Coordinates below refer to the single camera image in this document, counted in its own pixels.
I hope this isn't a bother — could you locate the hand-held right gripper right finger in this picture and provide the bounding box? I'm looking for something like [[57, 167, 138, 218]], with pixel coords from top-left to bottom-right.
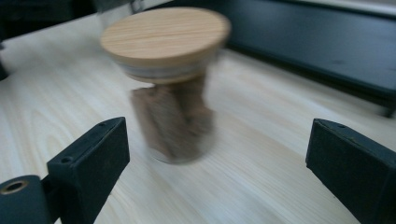
[[305, 118, 396, 224]]

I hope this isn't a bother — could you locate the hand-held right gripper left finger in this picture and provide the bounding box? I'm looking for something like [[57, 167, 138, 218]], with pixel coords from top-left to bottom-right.
[[41, 117, 131, 224]]

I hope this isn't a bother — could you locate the glass jar with wooden lid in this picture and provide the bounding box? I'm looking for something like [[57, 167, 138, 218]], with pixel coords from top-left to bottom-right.
[[100, 7, 232, 165]]

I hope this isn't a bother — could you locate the black curtain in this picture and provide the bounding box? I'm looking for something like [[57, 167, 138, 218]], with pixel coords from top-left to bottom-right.
[[0, 0, 97, 41]]

